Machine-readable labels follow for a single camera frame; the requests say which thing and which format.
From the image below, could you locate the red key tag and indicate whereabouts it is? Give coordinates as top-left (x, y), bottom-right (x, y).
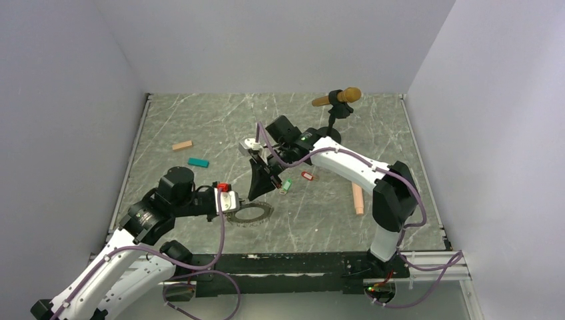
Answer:
top-left (300, 171), bottom-right (319, 181)

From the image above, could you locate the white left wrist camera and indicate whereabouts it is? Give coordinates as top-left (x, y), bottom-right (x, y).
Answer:
top-left (213, 183), bottom-right (241, 213)

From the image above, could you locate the natural wooden block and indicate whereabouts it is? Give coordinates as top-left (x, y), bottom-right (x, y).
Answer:
top-left (172, 141), bottom-right (193, 152)

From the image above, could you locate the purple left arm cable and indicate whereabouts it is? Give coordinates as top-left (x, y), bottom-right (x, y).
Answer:
top-left (48, 187), bottom-right (243, 320)

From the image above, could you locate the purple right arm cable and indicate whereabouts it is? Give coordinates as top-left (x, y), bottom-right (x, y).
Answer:
top-left (256, 121), bottom-right (464, 310)

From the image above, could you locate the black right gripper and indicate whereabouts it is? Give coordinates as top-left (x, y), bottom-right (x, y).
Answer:
top-left (249, 143), bottom-right (293, 200)

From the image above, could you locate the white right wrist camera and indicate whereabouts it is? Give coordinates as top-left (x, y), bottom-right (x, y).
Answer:
top-left (239, 138), bottom-right (269, 162)

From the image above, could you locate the pink toy microphone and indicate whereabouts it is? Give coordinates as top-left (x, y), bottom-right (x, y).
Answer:
top-left (352, 183), bottom-right (364, 215)

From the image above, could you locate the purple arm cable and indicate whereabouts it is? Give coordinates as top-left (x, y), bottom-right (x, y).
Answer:
top-left (48, 187), bottom-right (243, 320)
top-left (256, 121), bottom-right (464, 310)

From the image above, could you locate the teal wooden block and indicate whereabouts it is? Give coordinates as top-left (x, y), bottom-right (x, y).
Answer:
top-left (187, 157), bottom-right (210, 168)

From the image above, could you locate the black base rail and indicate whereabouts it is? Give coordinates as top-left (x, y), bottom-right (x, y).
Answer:
top-left (175, 251), bottom-right (410, 297)

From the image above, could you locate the metal disc with keyrings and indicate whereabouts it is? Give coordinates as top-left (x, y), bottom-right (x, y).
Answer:
top-left (225, 201), bottom-right (274, 227)

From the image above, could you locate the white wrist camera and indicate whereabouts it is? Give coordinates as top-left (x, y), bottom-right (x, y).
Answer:
top-left (213, 183), bottom-right (241, 213)
top-left (239, 138), bottom-right (269, 162)

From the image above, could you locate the green key tag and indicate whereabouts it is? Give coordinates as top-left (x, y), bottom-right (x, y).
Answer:
top-left (279, 179), bottom-right (292, 195)

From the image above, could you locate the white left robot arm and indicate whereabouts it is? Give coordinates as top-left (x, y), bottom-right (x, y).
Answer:
top-left (31, 167), bottom-right (241, 319)

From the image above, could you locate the black microphone stand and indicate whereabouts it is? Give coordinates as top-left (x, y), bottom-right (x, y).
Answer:
top-left (318, 103), bottom-right (354, 143)

